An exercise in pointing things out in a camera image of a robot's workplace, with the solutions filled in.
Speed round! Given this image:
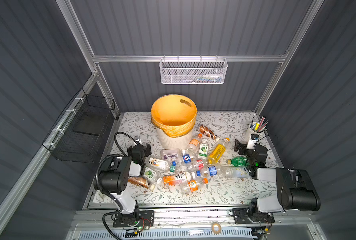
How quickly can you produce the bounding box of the red label yellow cap bottle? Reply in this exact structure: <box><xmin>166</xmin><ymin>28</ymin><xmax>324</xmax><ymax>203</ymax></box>
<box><xmin>186</xmin><ymin>159</ymin><xmax>210</xmax><ymax>172</ymax></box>

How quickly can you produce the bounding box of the purple grape label bottle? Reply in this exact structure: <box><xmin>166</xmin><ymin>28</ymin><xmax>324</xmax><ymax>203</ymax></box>
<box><xmin>160</xmin><ymin>149</ymin><xmax>181</xmax><ymax>162</ymax></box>

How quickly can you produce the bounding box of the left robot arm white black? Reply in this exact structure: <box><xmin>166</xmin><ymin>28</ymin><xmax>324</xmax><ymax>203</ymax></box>
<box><xmin>93</xmin><ymin>143</ymin><xmax>152</xmax><ymax>218</ymax></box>

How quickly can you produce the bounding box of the orange cap clear bottle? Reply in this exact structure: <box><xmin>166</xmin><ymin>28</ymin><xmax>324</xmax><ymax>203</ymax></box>
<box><xmin>187</xmin><ymin>133</ymin><xmax>203</xmax><ymax>152</ymax></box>

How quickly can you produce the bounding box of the white wire wall basket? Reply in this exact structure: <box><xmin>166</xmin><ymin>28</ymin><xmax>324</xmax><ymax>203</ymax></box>
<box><xmin>159</xmin><ymin>57</ymin><xmax>228</xmax><ymax>85</ymax></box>

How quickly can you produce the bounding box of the green plastic bottle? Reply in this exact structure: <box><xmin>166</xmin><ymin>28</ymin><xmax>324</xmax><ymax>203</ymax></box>
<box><xmin>226</xmin><ymin>156</ymin><xmax>247</xmax><ymax>167</ymax></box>

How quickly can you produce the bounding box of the orange label small bottle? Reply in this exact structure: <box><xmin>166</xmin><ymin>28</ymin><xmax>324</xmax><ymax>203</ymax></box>
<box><xmin>180</xmin><ymin>179</ymin><xmax>209</xmax><ymax>195</ymax></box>

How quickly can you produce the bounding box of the pepsi blue label bottle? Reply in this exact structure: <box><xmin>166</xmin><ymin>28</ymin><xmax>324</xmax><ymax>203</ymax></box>
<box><xmin>180</xmin><ymin>149</ymin><xmax>192</xmax><ymax>165</ymax></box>

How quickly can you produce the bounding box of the white orange label bottle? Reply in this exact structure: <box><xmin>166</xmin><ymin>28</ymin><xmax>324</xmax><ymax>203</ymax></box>
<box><xmin>146</xmin><ymin>157</ymin><xmax>169</xmax><ymax>172</ymax></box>

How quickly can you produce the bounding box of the tape roll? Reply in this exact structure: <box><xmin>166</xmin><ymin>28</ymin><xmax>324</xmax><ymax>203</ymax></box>
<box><xmin>211</xmin><ymin>222</ymin><xmax>222</xmax><ymax>235</ymax></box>

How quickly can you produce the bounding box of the yellow juice bottle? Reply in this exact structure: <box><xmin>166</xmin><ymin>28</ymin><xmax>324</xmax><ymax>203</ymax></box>
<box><xmin>208</xmin><ymin>138</ymin><xmax>230</xmax><ymax>165</ymax></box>

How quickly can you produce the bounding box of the white spray bottle in basket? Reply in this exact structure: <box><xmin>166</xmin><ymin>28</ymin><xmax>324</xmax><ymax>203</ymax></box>
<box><xmin>202</xmin><ymin>74</ymin><xmax>224</xmax><ymax>82</ymax></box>

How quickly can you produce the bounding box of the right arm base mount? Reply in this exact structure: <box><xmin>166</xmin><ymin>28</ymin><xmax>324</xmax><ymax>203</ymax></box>
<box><xmin>231</xmin><ymin>208</ymin><xmax>275</xmax><ymax>225</ymax></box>

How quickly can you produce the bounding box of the orange milk tea bottle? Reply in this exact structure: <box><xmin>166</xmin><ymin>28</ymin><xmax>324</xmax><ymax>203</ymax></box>
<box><xmin>156</xmin><ymin>172</ymin><xmax>197</xmax><ymax>188</ymax></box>

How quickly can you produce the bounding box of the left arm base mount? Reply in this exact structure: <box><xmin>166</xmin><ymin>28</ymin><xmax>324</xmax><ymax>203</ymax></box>
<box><xmin>112</xmin><ymin>211</ymin><xmax>155</xmax><ymax>228</ymax></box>

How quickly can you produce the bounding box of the blue label clear water bottle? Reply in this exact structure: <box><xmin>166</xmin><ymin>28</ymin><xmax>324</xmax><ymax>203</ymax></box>
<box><xmin>196</xmin><ymin>164</ymin><xmax>223</xmax><ymax>179</ymax></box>

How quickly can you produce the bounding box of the white pen holder cup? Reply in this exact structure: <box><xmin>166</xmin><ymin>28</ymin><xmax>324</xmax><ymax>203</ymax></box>
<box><xmin>245</xmin><ymin>115</ymin><xmax>269</xmax><ymax>142</ymax></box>

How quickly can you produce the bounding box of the brown coffee bottle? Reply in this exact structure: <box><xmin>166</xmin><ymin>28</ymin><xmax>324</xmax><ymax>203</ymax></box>
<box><xmin>199</xmin><ymin>124</ymin><xmax>220</xmax><ymax>142</ymax></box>

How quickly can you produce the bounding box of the green lime label bottle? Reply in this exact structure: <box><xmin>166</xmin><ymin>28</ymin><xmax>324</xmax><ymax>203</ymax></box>
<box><xmin>198</xmin><ymin>138</ymin><xmax>209</xmax><ymax>160</ymax></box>

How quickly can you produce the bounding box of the white bin with yellow bag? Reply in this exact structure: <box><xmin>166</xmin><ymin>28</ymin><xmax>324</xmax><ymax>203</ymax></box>
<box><xmin>151</xmin><ymin>95</ymin><xmax>198</xmax><ymax>149</ymax></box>

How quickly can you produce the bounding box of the large clear water bottle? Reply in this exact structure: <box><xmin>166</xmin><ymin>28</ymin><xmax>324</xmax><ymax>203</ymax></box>
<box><xmin>222</xmin><ymin>167</ymin><xmax>251</xmax><ymax>178</ymax></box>

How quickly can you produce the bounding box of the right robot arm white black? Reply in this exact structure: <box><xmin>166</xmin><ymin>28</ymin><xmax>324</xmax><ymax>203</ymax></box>
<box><xmin>234</xmin><ymin>140</ymin><xmax>321</xmax><ymax>219</ymax></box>

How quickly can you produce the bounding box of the black wire side basket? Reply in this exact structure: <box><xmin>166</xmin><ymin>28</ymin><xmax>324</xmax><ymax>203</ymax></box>
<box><xmin>42</xmin><ymin>91</ymin><xmax>115</xmax><ymax>164</ymax></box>

